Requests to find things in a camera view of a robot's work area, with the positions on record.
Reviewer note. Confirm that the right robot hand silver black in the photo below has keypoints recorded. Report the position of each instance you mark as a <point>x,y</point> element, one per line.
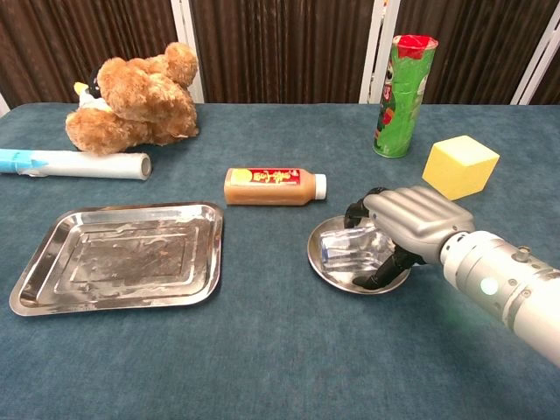
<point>415,214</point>

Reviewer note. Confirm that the clear water bottle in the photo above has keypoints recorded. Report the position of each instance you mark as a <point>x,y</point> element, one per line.
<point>350,249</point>

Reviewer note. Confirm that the brown drink bottle red label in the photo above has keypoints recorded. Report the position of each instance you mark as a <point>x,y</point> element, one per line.
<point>267,188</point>

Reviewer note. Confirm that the yellow foam cube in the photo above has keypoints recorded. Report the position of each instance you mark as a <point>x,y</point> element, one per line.
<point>459,168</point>

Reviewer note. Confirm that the round steel bowl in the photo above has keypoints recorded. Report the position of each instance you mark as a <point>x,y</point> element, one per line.
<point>324,262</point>

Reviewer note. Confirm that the green chips can red lid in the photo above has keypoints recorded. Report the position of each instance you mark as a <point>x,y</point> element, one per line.
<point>400,105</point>

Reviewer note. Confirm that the blue felt table cloth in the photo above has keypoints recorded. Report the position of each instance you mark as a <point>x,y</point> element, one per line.
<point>262,350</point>

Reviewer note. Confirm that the brown teddy bear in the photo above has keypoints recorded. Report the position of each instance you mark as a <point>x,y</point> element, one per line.
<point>140,100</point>

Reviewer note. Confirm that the rectangular steel tray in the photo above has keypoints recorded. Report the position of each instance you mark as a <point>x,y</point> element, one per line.
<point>118,258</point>

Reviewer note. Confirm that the white blue plastic wrap roll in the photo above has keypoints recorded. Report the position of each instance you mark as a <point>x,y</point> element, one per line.
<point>83,164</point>

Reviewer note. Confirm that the black white penguin plush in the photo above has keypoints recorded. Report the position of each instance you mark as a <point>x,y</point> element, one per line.
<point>89,96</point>

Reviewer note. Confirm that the white partition frame post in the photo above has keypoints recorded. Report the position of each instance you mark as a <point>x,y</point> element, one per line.
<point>536,57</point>
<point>378,26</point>
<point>188,52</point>
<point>2,107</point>

